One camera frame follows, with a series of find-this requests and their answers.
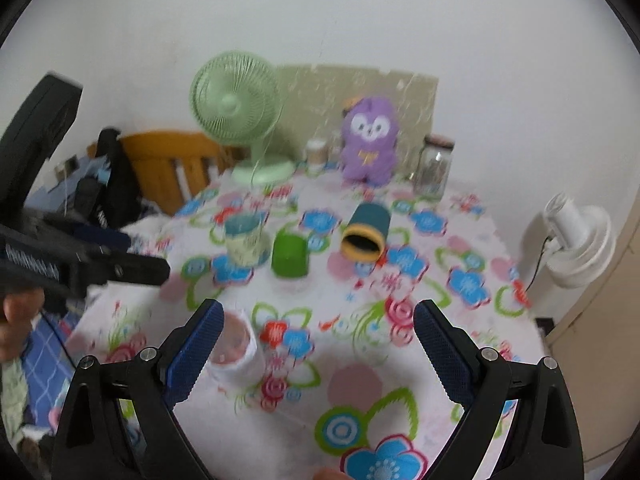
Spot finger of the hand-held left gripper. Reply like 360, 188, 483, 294
85, 247, 172, 288
44, 212, 132, 252

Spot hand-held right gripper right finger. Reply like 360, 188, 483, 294
413, 299, 586, 480

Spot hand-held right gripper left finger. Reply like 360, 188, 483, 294
52, 298, 226, 480

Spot pink and white cup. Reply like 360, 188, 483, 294
207, 310, 266, 387

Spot white green patterned cup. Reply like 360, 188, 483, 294
223, 212, 271, 267

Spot teal cup with yellow rim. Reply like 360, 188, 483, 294
340, 202, 392, 262

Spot person's left hand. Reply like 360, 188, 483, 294
0, 287, 47, 362

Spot black bag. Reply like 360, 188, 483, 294
74, 128, 144, 232

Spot floral tablecloth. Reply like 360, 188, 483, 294
65, 162, 547, 480

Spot blue plaid blanket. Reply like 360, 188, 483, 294
0, 310, 83, 461

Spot wooden chair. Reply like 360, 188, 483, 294
87, 130, 236, 217

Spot white fan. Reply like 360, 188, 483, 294
516, 192, 614, 289

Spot glass jar with lid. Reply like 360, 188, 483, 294
412, 134, 456, 199

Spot green desk fan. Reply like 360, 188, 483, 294
189, 50, 297, 186

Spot small white jar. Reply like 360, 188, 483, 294
305, 139, 329, 174

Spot purple plush toy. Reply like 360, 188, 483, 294
340, 97, 401, 186

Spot pale green speckled board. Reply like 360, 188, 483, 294
273, 63, 440, 173

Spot black cable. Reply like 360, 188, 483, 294
526, 234, 550, 292

